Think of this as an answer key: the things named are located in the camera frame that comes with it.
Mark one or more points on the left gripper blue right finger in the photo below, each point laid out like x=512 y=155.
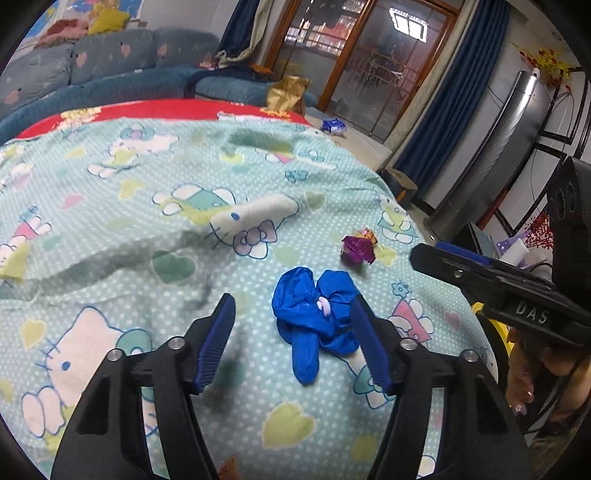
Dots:
x=363 y=322

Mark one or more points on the blue curtain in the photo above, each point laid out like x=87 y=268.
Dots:
x=430 y=129
x=238 y=33

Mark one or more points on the right blue curtain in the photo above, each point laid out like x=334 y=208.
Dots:
x=430 y=129

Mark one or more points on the white paper roll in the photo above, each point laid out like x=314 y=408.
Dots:
x=515 y=254

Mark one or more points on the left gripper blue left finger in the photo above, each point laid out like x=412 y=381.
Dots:
x=209 y=338

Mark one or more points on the blue corner sofa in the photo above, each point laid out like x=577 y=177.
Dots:
x=124 y=66

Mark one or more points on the red blanket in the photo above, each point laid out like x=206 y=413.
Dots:
x=165 y=109

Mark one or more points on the beige coffee table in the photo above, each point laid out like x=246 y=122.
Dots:
x=366 y=150

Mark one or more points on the person right hand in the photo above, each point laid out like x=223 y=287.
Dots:
x=542 y=371

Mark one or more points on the dark blue storage box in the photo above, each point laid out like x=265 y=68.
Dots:
x=402 y=187

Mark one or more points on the purple gold candy wrapper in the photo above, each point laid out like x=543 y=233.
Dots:
x=359 y=247

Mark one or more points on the left blue curtain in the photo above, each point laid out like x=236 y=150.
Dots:
x=238 y=33

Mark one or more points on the gold paper bag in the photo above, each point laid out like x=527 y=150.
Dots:
x=287 y=95

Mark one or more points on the Hello Kitty patterned blanket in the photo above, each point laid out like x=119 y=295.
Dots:
x=118 y=234

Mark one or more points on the blue foil wrapper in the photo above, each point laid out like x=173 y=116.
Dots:
x=334 y=126

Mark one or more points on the silver tower air conditioner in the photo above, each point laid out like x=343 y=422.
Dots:
x=496 y=161

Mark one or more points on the person left hand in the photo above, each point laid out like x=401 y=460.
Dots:
x=229 y=469

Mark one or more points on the yellow cushion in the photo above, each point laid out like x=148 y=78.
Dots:
x=107 y=20

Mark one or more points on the wooden glass sliding door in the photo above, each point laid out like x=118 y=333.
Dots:
x=365 y=60

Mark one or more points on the blue plastic bag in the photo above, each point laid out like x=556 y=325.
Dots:
x=314 y=316

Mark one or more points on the pile of clothes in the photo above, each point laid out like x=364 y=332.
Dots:
x=63 y=31

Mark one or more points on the yellow black trash bin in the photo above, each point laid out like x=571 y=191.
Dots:
x=502 y=330

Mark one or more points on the yellow artificial flowers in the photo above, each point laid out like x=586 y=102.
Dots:
x=553 y=70

